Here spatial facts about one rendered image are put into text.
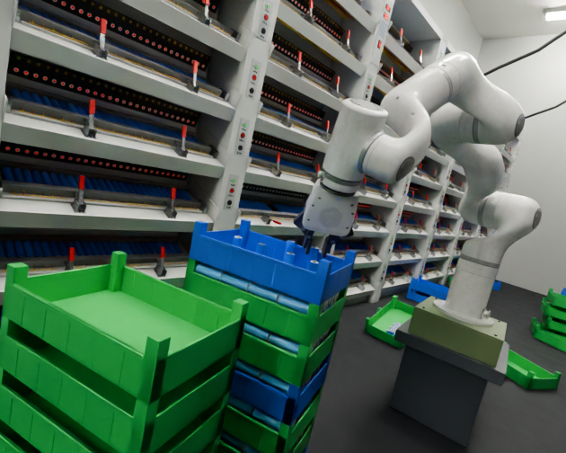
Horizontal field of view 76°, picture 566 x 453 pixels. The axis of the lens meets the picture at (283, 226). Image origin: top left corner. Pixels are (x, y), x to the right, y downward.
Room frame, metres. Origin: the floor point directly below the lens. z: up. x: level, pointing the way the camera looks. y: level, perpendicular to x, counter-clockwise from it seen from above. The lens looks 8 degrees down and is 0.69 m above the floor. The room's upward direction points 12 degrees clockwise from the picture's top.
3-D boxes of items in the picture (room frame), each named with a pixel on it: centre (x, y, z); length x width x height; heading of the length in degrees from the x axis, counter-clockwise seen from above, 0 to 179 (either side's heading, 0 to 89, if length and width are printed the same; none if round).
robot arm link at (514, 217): (1.18, -0.69, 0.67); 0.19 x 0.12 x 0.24; 42
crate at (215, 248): (0.77, 0.00, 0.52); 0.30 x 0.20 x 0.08; 66
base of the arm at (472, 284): (1.20, -0.66, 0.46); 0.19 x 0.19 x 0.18
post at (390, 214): (2.40, -0.63, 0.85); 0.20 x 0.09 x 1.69; 50
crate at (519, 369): (1.70, -1.25, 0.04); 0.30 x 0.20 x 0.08; 21
